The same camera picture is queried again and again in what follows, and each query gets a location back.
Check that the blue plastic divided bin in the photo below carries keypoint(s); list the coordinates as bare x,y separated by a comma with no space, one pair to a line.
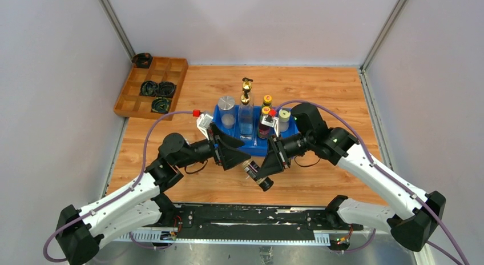
255,146

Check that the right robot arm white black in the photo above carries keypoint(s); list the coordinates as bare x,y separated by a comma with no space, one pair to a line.
411,214

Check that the dark coiled roll upper right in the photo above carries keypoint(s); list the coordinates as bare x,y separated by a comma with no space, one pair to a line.
166,89

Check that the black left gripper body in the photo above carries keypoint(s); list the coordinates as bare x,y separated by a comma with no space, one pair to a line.
217,150

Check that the jar with silver lid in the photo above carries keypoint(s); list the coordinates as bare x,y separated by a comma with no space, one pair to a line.
226,105

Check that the glass bottle with brown sauce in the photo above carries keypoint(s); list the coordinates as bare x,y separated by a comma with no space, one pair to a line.
247,87

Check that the clear glass oil bottle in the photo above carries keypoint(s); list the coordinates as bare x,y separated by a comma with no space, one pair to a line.
245,118

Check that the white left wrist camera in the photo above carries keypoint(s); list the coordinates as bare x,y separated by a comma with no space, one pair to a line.
204,119

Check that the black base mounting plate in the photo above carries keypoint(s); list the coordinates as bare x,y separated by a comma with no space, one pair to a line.
250,223

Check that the jar with pale yellow lid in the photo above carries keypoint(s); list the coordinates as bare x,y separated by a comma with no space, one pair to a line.
284,119

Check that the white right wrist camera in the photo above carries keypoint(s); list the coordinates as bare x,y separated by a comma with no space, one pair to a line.
268,120

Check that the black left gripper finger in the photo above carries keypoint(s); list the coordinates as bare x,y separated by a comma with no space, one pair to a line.
233,157
226,138

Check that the red label sauce bottle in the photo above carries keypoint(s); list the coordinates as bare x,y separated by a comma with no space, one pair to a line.
267,101

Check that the wooden compartment tray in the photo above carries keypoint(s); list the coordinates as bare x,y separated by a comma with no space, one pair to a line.
130,104

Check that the dark coiled roll lower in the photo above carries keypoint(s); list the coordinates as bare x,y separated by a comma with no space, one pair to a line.
161,105

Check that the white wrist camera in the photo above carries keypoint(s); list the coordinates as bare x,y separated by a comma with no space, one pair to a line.
268,120
204,119

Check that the dark coiled roll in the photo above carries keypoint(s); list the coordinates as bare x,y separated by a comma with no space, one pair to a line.
161,105
149,89
166,89

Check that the dark coiled roll upper left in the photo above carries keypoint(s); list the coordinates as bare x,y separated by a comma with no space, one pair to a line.
149,89

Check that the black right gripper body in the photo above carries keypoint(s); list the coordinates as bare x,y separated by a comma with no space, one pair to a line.
282,152

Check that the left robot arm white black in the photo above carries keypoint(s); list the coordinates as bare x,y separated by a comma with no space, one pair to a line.
124,199

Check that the aluminium frame rail front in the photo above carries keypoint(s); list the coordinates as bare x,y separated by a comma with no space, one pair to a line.
357,232

